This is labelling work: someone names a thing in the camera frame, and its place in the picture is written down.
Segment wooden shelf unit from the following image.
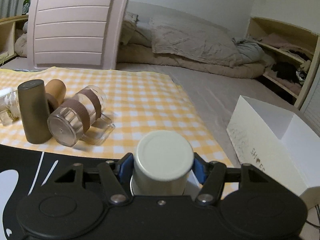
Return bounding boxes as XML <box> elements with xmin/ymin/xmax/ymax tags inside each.
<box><xmin>0</xmin><ymin>15</ymin><xmax>28</xmax><ymax>65</ymax></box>
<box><xmin>246</xmin><ymin>16</ymin><xmax>319</xmax><ymax>109</ymax></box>

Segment beige bedding pile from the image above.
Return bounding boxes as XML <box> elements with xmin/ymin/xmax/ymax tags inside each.
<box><xmin>15</xmin><ymin>11</ymin><xmax>266</xmax><ymax>79</ymax></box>

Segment yellow checkered cloth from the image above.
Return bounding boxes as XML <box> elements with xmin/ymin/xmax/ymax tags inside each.
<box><xmin>1</xmin><ymin>68</ymin><xmax>231</xmax><ymax>167</ymax></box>

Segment wooden right shelf unit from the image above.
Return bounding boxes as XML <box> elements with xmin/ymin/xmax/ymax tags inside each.
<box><xmin>246</xmin><ymin>16</ymin><xmax>319</xmax><ymax>109</ymax></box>

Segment green glass bottle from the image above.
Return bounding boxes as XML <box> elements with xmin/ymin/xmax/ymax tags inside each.
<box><xmin>22</xmin><ymin>0</ymin><xmax>30</xmax><ymax>15</ymax></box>

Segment dark olive upside-down tumbler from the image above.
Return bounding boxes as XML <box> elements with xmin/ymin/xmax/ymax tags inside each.
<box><xmin>17</xmin><ymin>79</ymin><xmax>52</xmax><ymax>144</ymax></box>

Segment grey curtain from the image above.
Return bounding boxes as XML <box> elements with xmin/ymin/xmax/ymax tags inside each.
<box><xmin>0</xmin><ymin>0</ymin><xmax>18</xmax><ymax>18</ymax></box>

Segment wooden left shelf unit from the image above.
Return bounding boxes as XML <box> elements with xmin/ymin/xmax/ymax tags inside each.
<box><xmin>0</xmin><ymin>15</ymin><xmax>28</xmax><ymax>65</ymax></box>

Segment clear glass jar cup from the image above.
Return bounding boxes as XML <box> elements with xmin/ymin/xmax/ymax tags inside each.
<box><xmin>1</xmin><ymin>87</ymin><xmax>21</xmax><ymax>126</ymax></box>

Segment clear mug with brown bands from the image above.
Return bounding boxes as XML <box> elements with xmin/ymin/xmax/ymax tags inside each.
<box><xmin>47</xmin><ymin>86</ymin><xmax>115</xmax><ymax>147</ymax></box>

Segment pink folding table top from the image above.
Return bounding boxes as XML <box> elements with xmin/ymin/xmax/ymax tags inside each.
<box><xmin>27</xmin><ymin>0</ymin><xmax>129</xmax><ymax>69</ymax></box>

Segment white shoe box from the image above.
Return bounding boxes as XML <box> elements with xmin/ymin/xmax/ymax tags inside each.
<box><xmin>226</xmin><ymin>96</ymin><xmax>319</xmax><ymax>209</ymax></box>

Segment brown paper cup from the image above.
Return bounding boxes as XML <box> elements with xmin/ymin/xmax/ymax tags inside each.
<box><xmin>45</xmin><ymin>79</ymin><xmax>66</xmax><ymax>112</ymax></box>

